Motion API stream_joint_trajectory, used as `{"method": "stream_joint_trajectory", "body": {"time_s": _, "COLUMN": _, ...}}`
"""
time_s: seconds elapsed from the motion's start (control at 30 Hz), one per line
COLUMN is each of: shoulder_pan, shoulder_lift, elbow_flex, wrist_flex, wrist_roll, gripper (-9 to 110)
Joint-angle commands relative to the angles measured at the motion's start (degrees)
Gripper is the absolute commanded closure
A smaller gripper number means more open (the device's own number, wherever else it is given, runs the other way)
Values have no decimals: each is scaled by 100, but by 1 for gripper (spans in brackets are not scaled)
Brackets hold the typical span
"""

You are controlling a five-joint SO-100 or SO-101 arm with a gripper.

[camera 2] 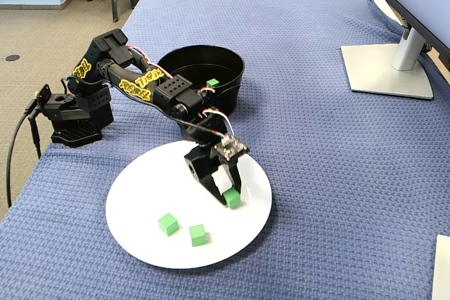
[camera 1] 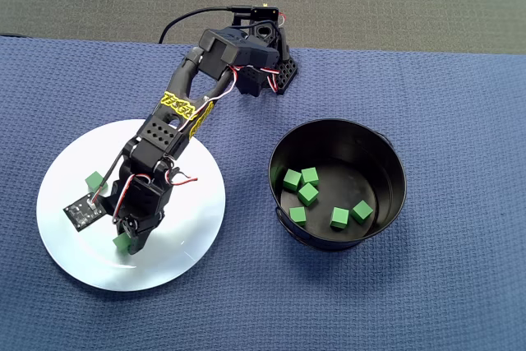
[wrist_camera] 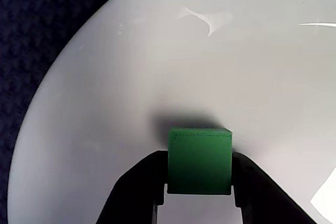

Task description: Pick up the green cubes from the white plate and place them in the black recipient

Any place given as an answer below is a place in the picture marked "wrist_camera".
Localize blue woven tablecloth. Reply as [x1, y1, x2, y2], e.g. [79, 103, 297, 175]
[0, 0, 146, 224]

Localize green cube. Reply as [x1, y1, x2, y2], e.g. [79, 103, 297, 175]
[167, 126, 234, 195]

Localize white round plate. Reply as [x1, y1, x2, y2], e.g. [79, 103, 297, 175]
[6, 0, 336, 224]

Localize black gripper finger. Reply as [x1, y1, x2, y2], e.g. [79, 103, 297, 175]
[230, 152, 316, 224]
[95, 150, 170, 224]

